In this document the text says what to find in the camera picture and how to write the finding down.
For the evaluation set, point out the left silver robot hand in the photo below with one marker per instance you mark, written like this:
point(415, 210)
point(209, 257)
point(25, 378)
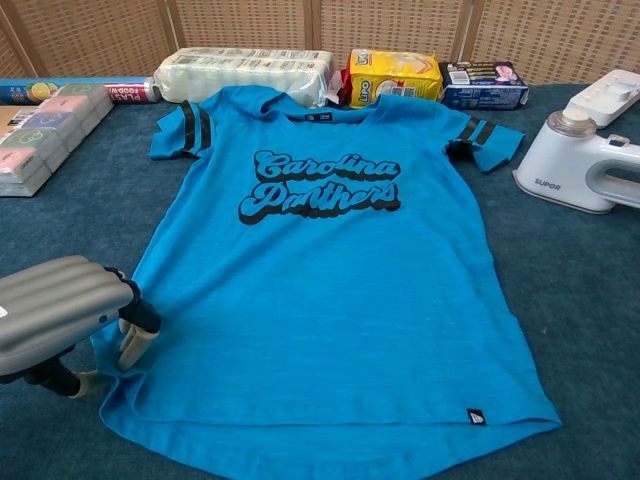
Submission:
point(45, 310)

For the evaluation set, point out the blue Carolina Panthers shirt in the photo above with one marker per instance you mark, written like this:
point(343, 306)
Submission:
point(325, 300)

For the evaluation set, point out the white handheld garment steamer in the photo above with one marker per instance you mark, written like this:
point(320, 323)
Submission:
point(555, 170)

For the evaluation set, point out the dark teal table cover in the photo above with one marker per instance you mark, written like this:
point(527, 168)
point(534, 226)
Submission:
point(75, 225)

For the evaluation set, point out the pastel pocket tissue multipack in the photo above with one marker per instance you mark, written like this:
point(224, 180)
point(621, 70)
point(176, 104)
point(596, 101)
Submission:
point(45, 135)

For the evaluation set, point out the blue food wrap box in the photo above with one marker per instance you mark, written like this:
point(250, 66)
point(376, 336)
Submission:
point(30, 90)

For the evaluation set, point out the white toilet paper pack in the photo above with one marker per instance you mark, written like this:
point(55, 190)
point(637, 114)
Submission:
point(240, 75)

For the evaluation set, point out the wicker folding screen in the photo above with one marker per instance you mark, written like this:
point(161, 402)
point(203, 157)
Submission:
point(250, 25)

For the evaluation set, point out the yellow tissue pack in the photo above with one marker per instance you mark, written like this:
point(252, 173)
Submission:
point(395, 77)

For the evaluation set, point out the dark blue sanitary pad pack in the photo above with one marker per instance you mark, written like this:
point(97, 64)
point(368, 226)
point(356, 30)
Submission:
point(480, 87)

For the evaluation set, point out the white power strip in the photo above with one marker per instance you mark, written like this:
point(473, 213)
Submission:
point(610, 97)

